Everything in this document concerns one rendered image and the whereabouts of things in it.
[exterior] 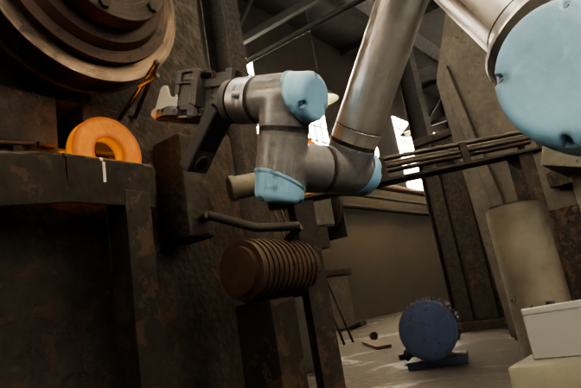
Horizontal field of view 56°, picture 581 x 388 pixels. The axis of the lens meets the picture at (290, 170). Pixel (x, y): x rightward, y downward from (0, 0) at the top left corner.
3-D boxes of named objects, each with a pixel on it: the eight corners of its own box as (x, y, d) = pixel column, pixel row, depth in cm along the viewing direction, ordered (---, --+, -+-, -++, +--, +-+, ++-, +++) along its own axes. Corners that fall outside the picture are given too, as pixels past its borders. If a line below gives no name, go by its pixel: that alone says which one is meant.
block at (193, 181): (158, 247, 120) (148, 145, 127) (186, 246, 127) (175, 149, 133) (190, 237, 114) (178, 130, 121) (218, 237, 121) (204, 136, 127)
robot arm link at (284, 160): (333, 206, 81) (338, 133, 82) (272, 202, 74) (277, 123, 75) (300, 203, 87) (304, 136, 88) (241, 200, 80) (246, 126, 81)
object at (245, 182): (230, 205, 126) (224, 180, 127) (266, 197, 129) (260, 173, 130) (234, 198, 120) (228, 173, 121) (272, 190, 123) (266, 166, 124)
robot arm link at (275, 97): (297, 124, 74) (302, 61, 74) (239, 125, 80) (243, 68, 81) (329, 131, 80) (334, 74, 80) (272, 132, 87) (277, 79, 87)
